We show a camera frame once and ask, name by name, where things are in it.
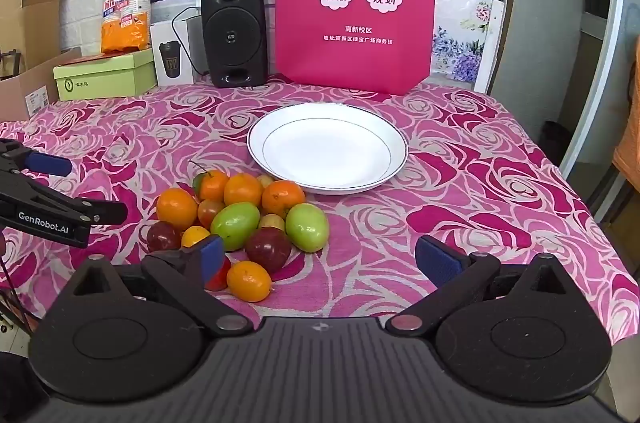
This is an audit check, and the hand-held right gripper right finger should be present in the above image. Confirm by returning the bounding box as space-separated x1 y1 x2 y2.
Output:
386 235 588 337

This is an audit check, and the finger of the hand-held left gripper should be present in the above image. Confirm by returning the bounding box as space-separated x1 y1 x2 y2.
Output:
0 175 129 225
0 141 73 178

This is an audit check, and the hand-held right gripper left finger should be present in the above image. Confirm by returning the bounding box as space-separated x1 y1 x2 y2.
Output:
55 235 253 337

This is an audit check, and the small red tomato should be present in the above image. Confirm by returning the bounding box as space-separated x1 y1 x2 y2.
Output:
197 199 226 230
204 255 232 292

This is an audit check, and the yellow kumquat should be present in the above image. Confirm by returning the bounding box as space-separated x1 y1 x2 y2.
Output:
181 225 211 250
226 261 273 303

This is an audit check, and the green jujube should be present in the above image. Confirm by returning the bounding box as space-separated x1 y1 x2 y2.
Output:
285 203 331 253
210 201 261 252

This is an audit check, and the dark red passion fruit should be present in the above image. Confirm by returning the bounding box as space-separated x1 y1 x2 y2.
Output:
146 221 182 253
244 227 292 275

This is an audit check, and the orange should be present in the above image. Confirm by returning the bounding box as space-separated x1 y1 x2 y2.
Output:
223 173 264 208
156 187 199 231

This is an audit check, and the tangerine with leafy stem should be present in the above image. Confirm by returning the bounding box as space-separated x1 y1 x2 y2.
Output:
189 160 231 202

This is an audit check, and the white plate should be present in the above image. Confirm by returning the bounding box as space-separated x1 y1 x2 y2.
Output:
247 103 410 196

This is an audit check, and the low cardboard box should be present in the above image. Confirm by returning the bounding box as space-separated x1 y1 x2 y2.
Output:
0 48 83 122

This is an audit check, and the pink rose pattern tablecloth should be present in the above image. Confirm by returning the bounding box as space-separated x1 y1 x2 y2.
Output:
0 75 640 356

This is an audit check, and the green shoe box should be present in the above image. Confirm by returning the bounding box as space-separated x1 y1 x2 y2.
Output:
52 48 158 102

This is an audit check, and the tall open cardboard box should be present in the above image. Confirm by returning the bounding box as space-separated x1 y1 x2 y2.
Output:
0 0 68 76

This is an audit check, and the black waste bin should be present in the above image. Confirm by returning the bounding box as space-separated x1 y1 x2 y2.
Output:
541 120 572 168

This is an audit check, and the white box with cup picture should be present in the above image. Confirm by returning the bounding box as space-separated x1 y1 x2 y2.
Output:
149 19 196 87

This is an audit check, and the white framed sliding door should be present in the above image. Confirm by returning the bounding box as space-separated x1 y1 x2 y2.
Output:
559 0 640 224

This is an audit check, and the grey flat box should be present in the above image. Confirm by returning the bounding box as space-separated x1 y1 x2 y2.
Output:
184 8 205 76

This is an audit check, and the black speaker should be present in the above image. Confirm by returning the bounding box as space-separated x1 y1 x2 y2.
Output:
200 0 269 88

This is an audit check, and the cream leaning board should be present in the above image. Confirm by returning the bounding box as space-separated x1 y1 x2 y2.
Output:
487 0 516 94

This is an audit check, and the orange cloth covered chair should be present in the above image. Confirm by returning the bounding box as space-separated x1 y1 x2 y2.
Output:
612 58 640 186

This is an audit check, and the black speaker cable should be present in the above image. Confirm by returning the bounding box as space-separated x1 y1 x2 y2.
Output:
170 5 211 78

